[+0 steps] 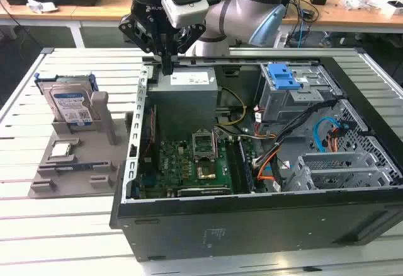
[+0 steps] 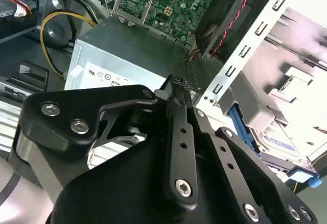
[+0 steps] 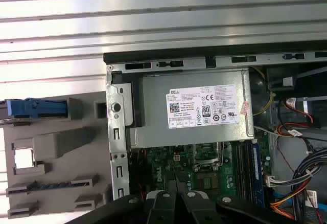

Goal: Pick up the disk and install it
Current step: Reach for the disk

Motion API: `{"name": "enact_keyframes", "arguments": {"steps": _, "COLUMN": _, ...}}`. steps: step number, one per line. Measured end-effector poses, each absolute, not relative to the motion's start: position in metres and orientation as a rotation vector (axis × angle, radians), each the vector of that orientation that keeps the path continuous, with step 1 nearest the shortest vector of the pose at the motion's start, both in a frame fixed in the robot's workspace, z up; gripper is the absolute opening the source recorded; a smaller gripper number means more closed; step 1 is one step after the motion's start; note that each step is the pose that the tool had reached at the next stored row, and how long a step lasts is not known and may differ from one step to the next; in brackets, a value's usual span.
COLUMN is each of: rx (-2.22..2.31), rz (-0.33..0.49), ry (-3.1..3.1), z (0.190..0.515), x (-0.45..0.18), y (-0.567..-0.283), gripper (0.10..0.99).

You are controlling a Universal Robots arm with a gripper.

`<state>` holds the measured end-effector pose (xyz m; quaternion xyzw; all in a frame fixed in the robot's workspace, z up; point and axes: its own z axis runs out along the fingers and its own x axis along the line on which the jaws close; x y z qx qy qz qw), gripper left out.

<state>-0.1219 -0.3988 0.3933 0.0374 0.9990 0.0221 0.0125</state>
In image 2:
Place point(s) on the hard disk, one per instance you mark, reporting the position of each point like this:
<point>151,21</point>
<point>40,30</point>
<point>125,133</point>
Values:
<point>278,139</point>

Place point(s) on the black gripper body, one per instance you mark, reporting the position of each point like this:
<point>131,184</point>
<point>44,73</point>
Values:
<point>122,196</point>

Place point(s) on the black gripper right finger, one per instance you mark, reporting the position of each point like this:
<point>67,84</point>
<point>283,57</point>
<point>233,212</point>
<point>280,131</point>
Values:
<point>242,173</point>

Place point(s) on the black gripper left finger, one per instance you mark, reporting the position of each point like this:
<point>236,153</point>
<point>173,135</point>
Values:
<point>76,101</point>

